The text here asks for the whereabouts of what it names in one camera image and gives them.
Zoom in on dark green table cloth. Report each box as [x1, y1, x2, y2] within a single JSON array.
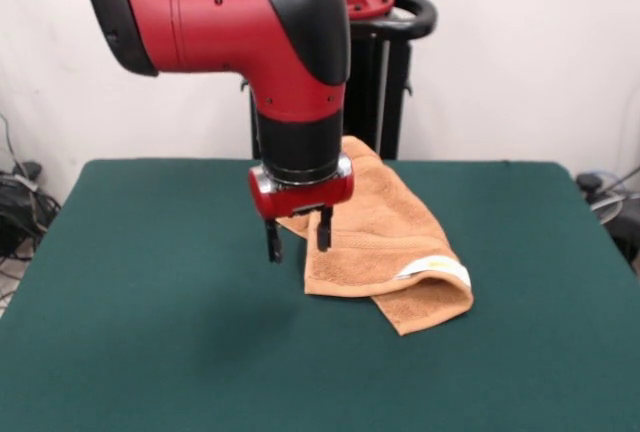
[[0, 158, 640, 432]]

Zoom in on orange terry towel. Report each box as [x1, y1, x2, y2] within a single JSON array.
[[274, 135, 475, 337]]

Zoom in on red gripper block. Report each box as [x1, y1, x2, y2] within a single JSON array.
[[248, 154, 356, 265]]

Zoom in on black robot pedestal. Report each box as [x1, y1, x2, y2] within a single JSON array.
[[238, 0, 440, 161]]

